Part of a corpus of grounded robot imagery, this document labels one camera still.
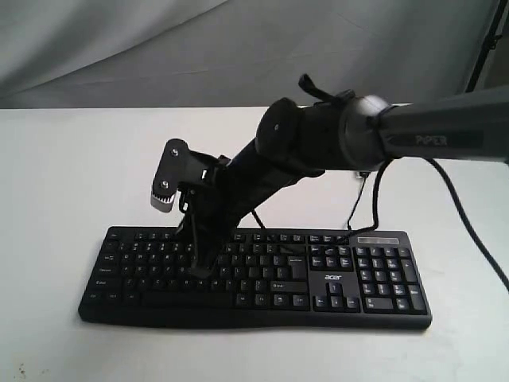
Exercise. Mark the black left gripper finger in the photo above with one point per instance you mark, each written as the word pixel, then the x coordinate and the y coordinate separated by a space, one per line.
pixel 188 232

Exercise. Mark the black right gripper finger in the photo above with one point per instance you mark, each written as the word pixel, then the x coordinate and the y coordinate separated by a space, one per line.
pixel 209 248

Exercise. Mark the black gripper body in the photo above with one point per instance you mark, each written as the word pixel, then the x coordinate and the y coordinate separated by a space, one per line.
pixel 238 187

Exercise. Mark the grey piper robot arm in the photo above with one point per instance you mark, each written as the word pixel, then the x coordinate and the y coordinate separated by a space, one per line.
pixel 339 132

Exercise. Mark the black acer keyboard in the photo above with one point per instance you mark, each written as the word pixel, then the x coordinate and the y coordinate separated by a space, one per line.
pixel 274 278

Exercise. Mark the grey backdrop cloth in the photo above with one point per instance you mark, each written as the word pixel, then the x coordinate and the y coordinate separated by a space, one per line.
pixel 234 53

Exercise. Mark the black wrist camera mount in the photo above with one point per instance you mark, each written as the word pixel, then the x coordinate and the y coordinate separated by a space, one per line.
pixel 192 174

